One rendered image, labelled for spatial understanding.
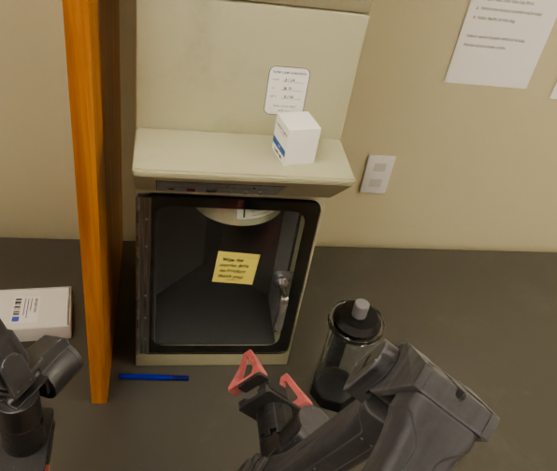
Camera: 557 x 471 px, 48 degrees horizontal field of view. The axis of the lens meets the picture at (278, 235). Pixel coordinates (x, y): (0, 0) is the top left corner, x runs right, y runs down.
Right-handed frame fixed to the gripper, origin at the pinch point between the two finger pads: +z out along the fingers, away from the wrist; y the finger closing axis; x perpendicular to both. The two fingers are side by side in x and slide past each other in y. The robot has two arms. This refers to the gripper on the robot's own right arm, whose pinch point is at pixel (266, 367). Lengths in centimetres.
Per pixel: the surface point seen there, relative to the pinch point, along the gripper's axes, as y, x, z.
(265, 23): 39, -36, 17
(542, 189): -63, -55, 61
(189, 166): 34.5, -16.0, 7.5
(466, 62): -15, -57, 60
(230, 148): 29.9, -20.2, 13.0
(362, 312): -10.9, -15.2, 9.0
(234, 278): 6.9, -0.5, 16.7
